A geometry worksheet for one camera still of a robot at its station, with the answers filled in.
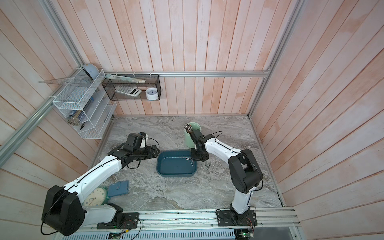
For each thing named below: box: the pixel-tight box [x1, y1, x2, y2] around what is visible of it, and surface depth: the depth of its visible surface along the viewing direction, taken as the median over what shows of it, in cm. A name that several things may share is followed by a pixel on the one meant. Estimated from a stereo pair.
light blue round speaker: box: [82, 63, 100, 80], surface depth 85 cm
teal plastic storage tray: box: [156, 149, 198, 178], surface depth 95 cm
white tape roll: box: [145, 87, 159, 101], surface depth 97 cm
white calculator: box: [115, 87, 142, 97], surface depth 100 cm
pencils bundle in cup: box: [183, 123, 194, 134], surface depth 92 cm
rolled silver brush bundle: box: [66, 110, 85, 126], surface depth 78 cm
